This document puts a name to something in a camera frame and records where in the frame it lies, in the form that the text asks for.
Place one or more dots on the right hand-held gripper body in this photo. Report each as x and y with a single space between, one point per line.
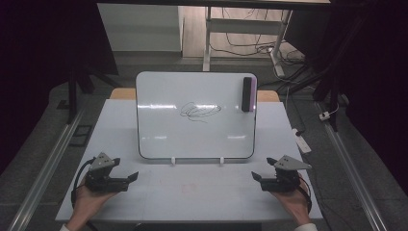
284 184

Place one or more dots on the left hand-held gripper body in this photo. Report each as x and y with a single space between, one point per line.
102 184

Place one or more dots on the black and purple whiteboard eraser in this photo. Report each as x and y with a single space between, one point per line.
246 94

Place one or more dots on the person's left hand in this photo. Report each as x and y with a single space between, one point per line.
86 202

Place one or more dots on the person's right hand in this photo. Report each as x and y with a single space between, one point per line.
296 205

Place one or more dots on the white power strip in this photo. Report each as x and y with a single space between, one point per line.
302 141

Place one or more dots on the white whiteboard stand clip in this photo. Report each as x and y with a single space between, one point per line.
173 161
222 161

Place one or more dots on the white whiteboard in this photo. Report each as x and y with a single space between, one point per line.
179 134

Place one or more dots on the tan wooden board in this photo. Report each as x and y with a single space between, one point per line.
122 94

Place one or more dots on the small white adapter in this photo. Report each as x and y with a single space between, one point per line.
324 115

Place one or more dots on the black metal stand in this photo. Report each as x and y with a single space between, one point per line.
72 96
333 89

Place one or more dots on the white panel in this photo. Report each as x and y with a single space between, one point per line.
141 29

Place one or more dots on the dark curtain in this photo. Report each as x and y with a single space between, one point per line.
32 48
385 80

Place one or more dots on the black floor frame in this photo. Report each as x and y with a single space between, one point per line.
81 135

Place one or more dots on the aluminium rail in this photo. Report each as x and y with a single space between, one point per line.
352 179
45 176

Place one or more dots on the white desk frame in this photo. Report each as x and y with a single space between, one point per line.
243 26

